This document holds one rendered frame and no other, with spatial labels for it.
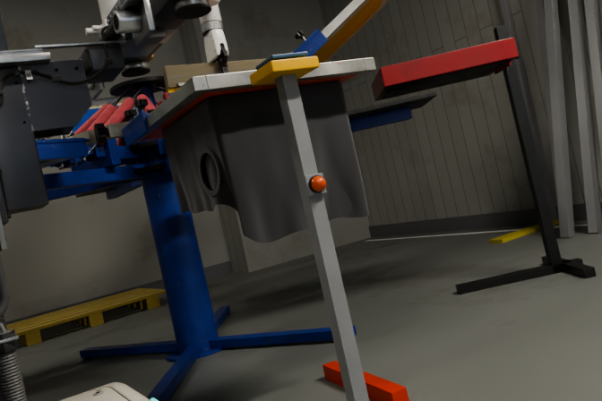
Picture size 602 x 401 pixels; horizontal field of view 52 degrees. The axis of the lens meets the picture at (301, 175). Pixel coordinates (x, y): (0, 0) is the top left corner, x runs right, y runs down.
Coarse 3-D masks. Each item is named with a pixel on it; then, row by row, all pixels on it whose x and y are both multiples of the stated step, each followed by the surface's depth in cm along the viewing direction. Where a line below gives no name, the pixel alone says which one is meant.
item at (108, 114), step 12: (120, 96) 293; (132, 96) 305; (144, 96) 279; (108, 108) 284; (120, 108) 274; (96, 120) 278; (108, 120) 268; (120, 120) 272; (96, 144) 260; (120, 144) 327
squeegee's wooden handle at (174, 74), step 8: (184, 64) 205; (192, 64) 206; (200, 64) 207; (208, 64) 209; (216, 64) 210; (232, 64) 213; (240, 64) 215; (248, 64) 216; (256, 64) 218; (168, 72) 202; (176, 72) 203; (184, 72) 204; (192, 72) 206; (200, 72) 207; (208, 72) 208; (216, 72) 210; (232, 72) 213; (168, 80) 202; (176, 80) 203; (184, 80) 204; (168, 88) 202
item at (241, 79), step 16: (320, 64) 176; (336, 64) 179; (352, 64) 182; (368, 64) 184; (192, 80) 158; (208, 80) 160; (224, 80) 162; (240, 80) 164; (304, 80) 177; (352, 80) 196; (176, 96) 170; (192, 96) 163; (160, 112) 185; (176, 112) 183
